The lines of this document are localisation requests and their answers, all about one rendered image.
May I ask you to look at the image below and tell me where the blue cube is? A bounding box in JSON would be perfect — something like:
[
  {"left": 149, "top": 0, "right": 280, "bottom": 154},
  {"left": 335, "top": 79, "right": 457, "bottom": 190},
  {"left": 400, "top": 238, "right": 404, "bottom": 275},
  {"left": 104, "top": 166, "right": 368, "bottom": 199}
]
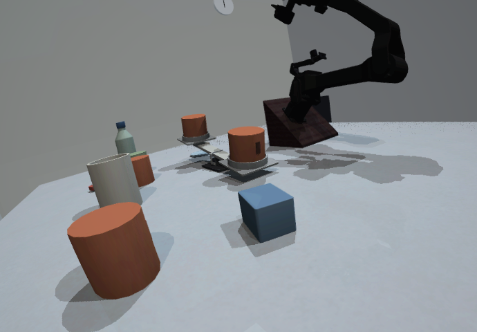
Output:
[{"left": 238, "top": 183, "right": 297, "bottom": 243}]

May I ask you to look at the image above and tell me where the brown cylinder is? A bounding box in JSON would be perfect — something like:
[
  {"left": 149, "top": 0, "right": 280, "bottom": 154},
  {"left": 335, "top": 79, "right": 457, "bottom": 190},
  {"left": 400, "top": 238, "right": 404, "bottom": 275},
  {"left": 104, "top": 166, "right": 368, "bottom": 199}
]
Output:
[
  {"left": 181, "top": 114, "right": 208, "bottom": 138},
  {"left": 228, "top": 127, "right": 265, "bottom": 163},
  {"left": 131, "top": 155, "right": 155, "bottom": 187},
  {"left": 67, "top": 202, "right": 160, "bottom": 299}
]

